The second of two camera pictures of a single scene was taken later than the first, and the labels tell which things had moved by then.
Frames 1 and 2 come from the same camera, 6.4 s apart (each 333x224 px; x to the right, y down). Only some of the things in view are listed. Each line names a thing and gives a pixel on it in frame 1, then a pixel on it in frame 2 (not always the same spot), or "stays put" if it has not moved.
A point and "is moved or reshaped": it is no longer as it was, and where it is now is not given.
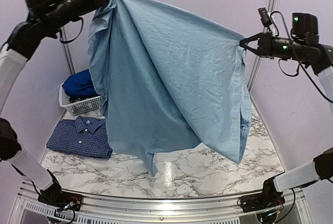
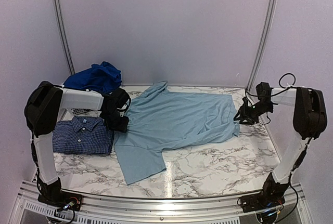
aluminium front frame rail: (292, 206) stays put
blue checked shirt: (81, 136) stays put
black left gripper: (95, 1) → (122, 127)
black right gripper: (264, 44) → (246, 116)
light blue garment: (168, 79) is moved or reshaped
